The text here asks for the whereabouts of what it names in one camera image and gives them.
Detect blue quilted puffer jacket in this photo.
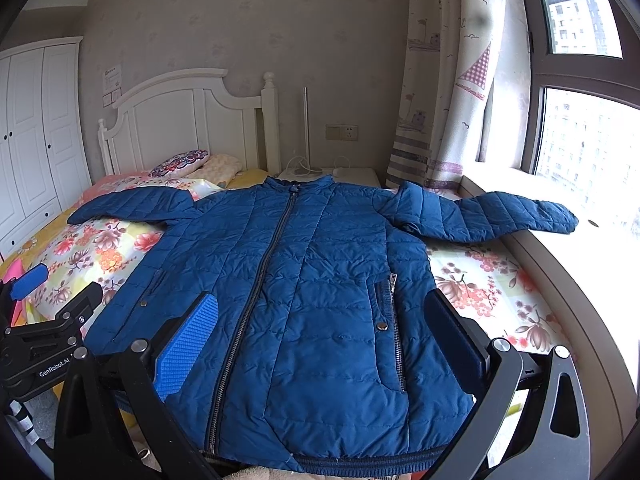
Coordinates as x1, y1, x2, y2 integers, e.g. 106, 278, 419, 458
66, 173, 580, 478

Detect white bedside table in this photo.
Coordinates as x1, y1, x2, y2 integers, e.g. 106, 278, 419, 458
278, 167, 381, 188

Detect patterned decorative pillow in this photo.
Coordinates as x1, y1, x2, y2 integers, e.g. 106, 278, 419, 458
149, 150, 209, 178

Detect paper notice on wall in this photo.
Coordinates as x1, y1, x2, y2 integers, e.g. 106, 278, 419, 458
102, 64, 122, 107

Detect pink cloth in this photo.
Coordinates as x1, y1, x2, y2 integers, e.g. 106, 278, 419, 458
1, 258, 25, 327

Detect dark window frame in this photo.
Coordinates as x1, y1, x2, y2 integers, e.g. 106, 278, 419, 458
520, 0, 639, 174

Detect white wardrobe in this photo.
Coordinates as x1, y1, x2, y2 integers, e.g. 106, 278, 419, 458
1, 37, 91, 259

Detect white wooden headboard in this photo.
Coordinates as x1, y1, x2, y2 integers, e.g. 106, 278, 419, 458
98, 68, 282, 174

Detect wall power socket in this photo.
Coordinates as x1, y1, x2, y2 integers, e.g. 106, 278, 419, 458
326, 124, 359, 142

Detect white standing lamp pole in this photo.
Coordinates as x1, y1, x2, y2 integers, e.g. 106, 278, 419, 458
294, 87, 322, 177

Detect floral bed sheet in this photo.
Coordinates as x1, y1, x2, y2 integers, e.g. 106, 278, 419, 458
0, 168, 576, 430

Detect patterned striped curtain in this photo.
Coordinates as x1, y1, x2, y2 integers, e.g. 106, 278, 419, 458
386, 0, 506, 190

